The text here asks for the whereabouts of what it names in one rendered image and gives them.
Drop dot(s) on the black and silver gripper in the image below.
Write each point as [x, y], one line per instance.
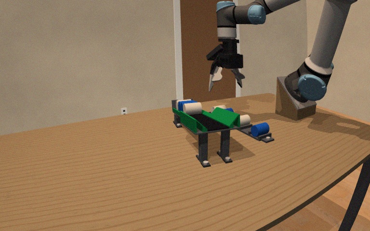
[228, 58]

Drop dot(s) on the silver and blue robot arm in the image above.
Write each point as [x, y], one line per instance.
[310, 81]

